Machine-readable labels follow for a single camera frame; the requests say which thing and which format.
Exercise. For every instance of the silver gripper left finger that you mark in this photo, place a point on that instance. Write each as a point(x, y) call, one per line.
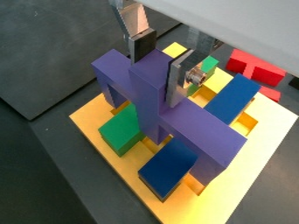
point(140, 35)

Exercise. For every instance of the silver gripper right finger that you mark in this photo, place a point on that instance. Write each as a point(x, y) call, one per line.
point(185, 67)

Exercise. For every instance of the purple interlocking block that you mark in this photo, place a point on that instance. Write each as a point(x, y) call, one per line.
point(140, 83)

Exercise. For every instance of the yellow slotted board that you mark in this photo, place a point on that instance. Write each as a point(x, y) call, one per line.
point(196, 203)

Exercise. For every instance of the red interlocking block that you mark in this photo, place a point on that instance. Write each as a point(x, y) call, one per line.
point(257, 70)

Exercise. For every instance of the green bar block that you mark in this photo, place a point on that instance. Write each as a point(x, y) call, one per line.
point(124, 128)

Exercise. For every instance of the blue bar block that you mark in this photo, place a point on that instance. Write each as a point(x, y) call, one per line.
point(220, 140)

